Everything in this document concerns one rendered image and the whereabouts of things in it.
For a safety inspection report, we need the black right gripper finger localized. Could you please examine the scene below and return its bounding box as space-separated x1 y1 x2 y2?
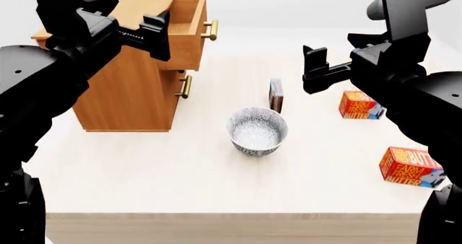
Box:
302 70 353 95
302 45 332 72

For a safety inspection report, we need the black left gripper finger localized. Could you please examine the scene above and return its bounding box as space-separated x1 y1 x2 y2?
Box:
138 30 171 62
143 10 171 33

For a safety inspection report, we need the open wooden cabinet drawer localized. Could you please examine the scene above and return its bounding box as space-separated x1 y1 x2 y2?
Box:
158 0 209 72

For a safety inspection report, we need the chocolate pudding box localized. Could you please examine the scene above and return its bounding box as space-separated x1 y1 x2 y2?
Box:
268 78 286 114

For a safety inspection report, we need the closed wooden cabinet drawer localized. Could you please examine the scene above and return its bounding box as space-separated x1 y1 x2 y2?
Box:
158 69 188 133

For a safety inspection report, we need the wooden cabinet body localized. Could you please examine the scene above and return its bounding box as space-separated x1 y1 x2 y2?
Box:
30 0 189 133

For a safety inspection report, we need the red farm fresh butter box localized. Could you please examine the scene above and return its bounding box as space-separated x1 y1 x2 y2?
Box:
378 146 447 189
338 90 386 121

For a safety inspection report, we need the patterned white ceramic bowl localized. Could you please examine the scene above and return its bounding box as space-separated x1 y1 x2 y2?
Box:
226 106 289 158

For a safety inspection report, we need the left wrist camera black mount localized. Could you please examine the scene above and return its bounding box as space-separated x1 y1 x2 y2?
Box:
35 0 134 36

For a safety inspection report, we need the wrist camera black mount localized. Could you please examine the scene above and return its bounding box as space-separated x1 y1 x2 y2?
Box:
366 0 459 43
35 0 134 36

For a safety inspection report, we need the brass drawer handle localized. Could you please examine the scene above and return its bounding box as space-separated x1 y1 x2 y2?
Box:
201 19 219 42
175 74 193 100

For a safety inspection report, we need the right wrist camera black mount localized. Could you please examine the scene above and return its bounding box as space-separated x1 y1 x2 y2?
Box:
366 0 459 43

